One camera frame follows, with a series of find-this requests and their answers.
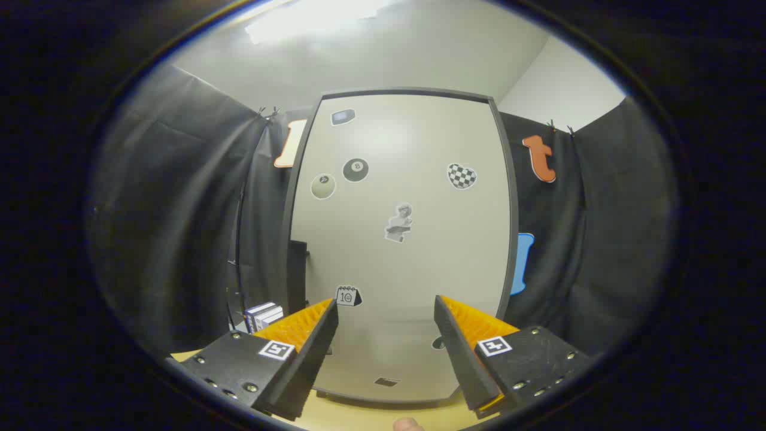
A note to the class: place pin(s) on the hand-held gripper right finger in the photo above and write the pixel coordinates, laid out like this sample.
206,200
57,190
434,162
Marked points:
464,365

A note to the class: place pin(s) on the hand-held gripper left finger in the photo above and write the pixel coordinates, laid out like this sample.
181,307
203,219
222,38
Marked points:
305,371

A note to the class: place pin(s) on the dark blue box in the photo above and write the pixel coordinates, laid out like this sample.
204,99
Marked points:
249,320

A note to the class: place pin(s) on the beige cabinet door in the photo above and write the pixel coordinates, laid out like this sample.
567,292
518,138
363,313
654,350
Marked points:
407,269

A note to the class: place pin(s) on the black backdrop cloth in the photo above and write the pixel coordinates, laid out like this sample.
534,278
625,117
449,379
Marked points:
167,209

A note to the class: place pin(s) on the dark grey cabinet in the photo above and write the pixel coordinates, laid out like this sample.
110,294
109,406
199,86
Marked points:
513,209

